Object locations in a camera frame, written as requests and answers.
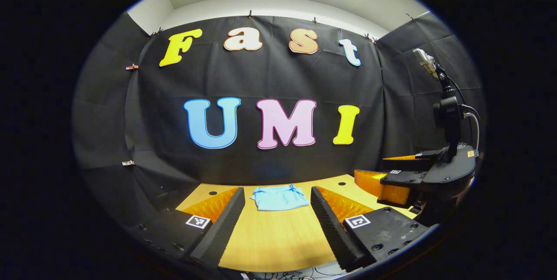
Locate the small red backdrop clip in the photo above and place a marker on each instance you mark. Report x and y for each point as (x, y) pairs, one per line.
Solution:
(132, 67)

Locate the light blue T-shirt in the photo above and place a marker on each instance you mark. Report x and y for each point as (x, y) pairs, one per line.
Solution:
(278, 199)

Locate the black backdrop cloth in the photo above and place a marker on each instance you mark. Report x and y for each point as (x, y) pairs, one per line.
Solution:
(270, 75)

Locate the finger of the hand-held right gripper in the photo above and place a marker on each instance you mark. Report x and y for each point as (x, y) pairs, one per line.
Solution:
(383, 188)
(428, 154)

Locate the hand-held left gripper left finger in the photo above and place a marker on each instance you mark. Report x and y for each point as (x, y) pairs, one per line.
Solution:
(222, 227)

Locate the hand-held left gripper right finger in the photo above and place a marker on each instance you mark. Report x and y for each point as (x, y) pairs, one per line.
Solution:
(330, 227)

